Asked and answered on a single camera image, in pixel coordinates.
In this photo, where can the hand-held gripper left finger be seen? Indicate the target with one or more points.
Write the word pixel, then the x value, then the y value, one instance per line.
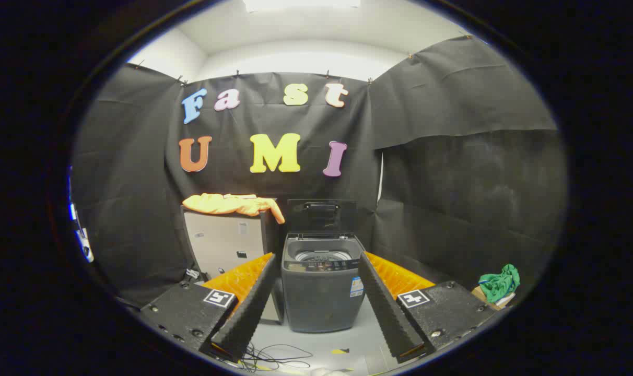
pixel 254 303

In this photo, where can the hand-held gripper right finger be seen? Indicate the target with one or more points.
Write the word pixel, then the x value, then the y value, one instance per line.
pixel 384 308

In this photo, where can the dark grey washing machine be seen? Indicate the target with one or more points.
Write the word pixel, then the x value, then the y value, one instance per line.
pixel 316 303

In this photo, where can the orange polo shirt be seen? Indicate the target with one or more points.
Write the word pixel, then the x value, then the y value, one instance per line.
pixel 227 203

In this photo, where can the dark washing machine lid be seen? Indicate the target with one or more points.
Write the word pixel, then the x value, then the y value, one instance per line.
pixel 321 216

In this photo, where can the yellow floor tape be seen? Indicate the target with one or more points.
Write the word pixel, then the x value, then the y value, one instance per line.
pixel 340 351

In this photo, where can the grey cabinet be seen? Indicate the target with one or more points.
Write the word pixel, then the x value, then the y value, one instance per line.
pixel 217 240

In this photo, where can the cardboard box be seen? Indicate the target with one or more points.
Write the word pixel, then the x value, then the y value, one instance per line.
pixel 481 296

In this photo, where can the green crumpled cloth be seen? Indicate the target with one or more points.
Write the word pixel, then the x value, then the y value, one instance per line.
pixel 499 282

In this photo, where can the white and blue device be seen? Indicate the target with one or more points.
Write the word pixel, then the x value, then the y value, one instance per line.
pixel 84 240

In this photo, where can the ceiling light panel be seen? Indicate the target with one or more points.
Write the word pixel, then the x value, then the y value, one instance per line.
pixel 301 4

